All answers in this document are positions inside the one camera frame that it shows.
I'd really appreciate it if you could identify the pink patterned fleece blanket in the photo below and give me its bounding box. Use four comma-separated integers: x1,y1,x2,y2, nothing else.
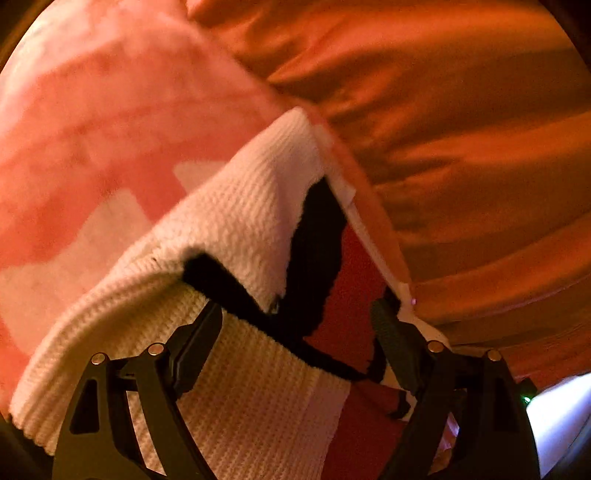
0,0,324,407

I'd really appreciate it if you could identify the white red black knit sock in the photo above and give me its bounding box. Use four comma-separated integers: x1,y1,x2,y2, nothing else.
9,107,462,480

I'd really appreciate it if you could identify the orange bed sheet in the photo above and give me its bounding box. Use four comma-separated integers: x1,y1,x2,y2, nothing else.
187,0,591,384

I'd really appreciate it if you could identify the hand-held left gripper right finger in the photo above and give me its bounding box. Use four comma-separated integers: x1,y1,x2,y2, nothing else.
370,298,542,480

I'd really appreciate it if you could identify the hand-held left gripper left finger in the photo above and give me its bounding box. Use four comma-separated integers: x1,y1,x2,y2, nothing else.
52,301,224,480

